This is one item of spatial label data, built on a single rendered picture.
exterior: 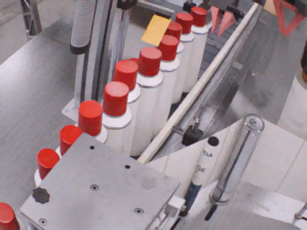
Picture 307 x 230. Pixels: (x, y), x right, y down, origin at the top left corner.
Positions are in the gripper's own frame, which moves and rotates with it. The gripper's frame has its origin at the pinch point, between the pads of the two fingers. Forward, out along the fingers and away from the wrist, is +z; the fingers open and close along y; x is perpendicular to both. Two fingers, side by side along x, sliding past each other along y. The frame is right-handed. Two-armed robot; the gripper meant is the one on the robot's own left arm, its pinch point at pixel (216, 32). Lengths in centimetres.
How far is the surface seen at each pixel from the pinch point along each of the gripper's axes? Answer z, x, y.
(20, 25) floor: 19, 123, -159
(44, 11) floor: 2, 143, -157
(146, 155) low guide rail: 28.8, -31.9, 4.1
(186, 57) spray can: 11.2, -23.7, 1.4
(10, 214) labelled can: 37, -68, 1
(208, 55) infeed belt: 6.8, 0.3, 0.3
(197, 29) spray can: 4.6, -23.1, 1.1
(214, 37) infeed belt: 0.4, 8.1, -1.7
